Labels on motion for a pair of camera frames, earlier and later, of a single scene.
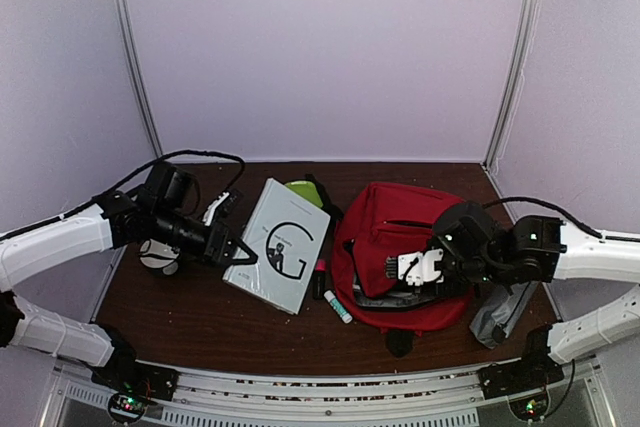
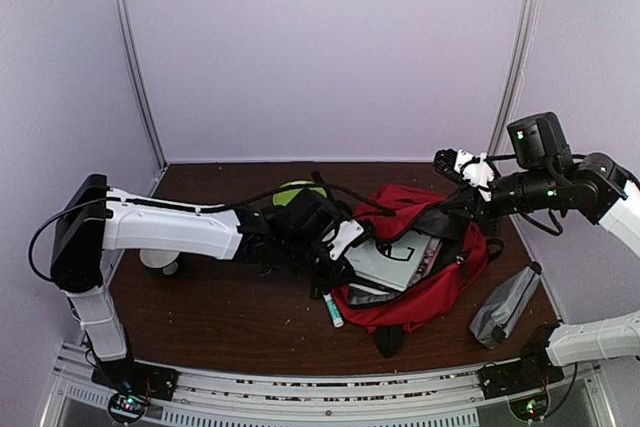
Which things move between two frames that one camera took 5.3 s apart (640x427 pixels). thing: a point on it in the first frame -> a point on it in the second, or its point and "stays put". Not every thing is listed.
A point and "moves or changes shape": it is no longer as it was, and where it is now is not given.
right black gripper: (445, 292) -> (467, 202)
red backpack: (377, 222) moves or changes shape
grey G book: (287, 234) -> (391, 260)
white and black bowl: (159, 255) stays put
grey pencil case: (498, 317) stays put
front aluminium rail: (433, 398) stays put
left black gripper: (218, 238) -> (343, 273)
